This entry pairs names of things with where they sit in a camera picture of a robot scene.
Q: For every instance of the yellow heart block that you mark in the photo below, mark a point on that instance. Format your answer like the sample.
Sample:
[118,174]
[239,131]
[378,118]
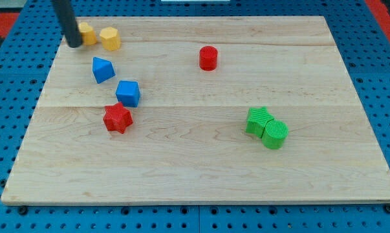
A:
[87,33]

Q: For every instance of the wooden board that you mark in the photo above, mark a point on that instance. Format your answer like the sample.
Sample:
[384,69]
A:
[187,144]

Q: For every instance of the red star block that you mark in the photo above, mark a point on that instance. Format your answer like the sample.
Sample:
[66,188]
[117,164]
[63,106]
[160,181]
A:
[117,118]

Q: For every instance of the red cylinder block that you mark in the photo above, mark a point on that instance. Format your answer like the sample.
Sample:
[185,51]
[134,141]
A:
[208,58]

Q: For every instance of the blue cube block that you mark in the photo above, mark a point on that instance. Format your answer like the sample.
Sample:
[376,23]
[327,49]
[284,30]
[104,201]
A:
[128,93]

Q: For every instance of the green star block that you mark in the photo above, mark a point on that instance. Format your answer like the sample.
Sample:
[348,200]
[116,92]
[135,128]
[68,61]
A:
[256,121]

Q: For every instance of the blue triangle block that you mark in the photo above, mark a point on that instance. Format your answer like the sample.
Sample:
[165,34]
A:
[102,69]

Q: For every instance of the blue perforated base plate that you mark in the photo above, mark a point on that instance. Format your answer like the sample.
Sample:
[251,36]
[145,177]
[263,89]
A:
[29,50]

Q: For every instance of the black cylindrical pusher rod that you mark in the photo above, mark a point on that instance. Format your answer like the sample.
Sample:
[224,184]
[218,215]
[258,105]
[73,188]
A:
[67,19]

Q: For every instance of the green cylinder block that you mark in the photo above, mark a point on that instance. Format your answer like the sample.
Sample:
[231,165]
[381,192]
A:
[274,134]

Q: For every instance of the yellow hexagon block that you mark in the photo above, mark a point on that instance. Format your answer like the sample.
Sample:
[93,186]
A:
[110,38]

